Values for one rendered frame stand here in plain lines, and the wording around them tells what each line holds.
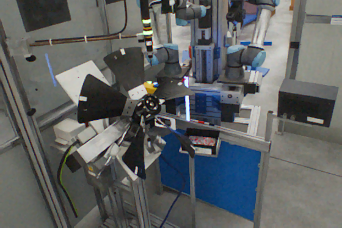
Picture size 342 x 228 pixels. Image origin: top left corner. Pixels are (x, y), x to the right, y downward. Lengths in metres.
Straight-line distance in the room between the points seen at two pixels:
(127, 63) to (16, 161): 0.91
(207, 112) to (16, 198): 1.46
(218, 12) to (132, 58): 0.90
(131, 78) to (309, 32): 1.94
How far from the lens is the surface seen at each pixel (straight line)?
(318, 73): 3.06
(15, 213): 2.07
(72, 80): 1.59
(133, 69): 1.49
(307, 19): 2.93
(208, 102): 2.21
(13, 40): 1.51
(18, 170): 1.94
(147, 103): 1.38
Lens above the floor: 1.87
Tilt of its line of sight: 28 degrees down
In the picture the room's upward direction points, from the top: 5 degrees counter-clockwise
